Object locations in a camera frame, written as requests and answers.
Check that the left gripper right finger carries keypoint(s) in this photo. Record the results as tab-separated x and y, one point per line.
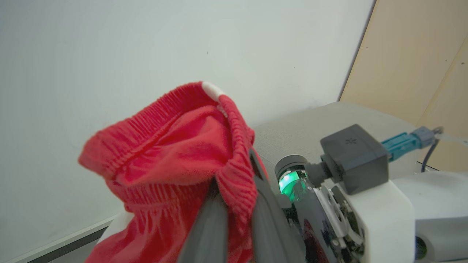
272	226

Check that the red shorts with white stripe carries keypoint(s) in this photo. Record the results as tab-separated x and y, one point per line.
175	146

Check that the white baseboard strip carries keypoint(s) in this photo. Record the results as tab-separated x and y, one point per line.
65	239

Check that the light wooden panel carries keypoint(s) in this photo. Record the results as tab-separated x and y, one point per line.
402	54

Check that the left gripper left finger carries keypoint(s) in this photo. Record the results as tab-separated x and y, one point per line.
206	233

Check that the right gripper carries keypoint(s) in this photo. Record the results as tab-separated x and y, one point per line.
384	226

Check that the dark grey right wrist camera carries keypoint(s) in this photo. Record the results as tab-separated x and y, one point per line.
354	157

